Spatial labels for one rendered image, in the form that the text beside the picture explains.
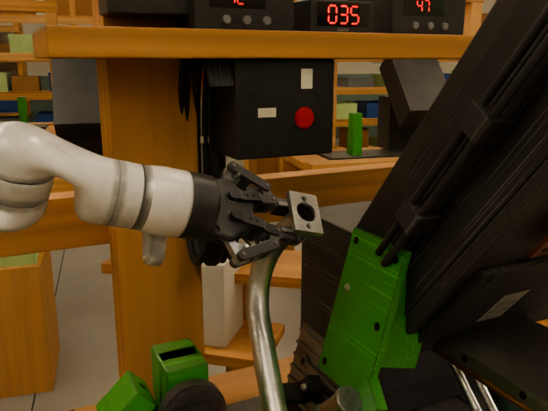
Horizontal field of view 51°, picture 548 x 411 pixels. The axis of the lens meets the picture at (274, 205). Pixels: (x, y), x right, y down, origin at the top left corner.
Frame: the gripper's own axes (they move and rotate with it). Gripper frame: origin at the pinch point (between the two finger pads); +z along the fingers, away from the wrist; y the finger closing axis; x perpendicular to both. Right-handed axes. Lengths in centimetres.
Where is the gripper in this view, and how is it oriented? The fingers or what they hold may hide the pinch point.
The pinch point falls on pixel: (289, 222)
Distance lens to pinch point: 70.5
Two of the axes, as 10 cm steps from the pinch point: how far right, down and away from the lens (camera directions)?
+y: -1.3, -8.5, 5.1
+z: 8.7, 1.6, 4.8
